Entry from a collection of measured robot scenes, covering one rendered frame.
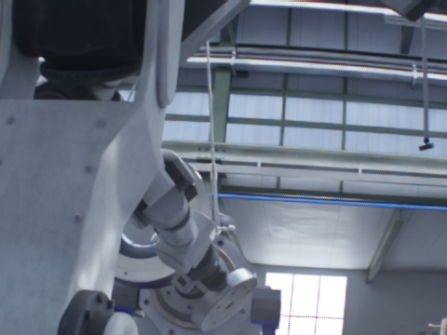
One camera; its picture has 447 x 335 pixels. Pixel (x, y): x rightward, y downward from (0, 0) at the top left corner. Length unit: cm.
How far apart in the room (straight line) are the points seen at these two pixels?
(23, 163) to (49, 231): 7
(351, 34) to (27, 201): 1034
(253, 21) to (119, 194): 1033
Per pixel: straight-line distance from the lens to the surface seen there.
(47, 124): 66
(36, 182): 62
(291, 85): 1052
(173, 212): 131
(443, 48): 1098
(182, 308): 311
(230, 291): 190
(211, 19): 89
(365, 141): 1033
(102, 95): 111
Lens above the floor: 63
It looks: 17 degrees up
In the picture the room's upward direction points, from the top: 5 degrees clockwise
